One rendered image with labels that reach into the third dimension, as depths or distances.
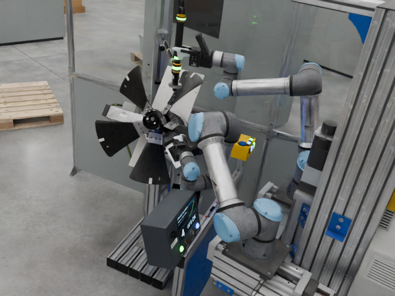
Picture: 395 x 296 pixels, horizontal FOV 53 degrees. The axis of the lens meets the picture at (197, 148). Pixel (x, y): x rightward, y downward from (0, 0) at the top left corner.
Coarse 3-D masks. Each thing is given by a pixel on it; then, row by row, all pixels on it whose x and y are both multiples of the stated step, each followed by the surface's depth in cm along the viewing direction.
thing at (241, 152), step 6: (240, 138) 241; (246, 138) 242; (234, 144) 233; (252, 144) 238; (234, 150) 235; (240, 150) 233; (246, 150) 231; (252, 150) 244; (234, 156) 237; (240, 156) 235; (246, 156) 233
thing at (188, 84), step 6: (186, 72) 228; (192, 72) 224; (180, 78) 230; (186, 78) 224; (192, 78) 220; (198, 78) 218; (186, 84) 220; (192, 84) 217; (198, 84) 215; (180, 90) 220; (186, 90) 217; (180, 96) 217; (168, 102) 225; (174, 102) 218
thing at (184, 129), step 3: (177, 126) 218; (180, 126) 219; (183, 126) 219; (186, 126) 221; (174, 129) 214; (177, 129) 214; (180, 129) 216; (183, 129) 216; (186, 129) 217; (177, 132) 213; (180, 132) 213; (183, 132) 214; (186, 132) 214; (186, 135) 212; (189, 138) 211; (189, 141) 209; (189, 144) 208; (192, 144) 208; (195, 144) 208; (201, 153) 206
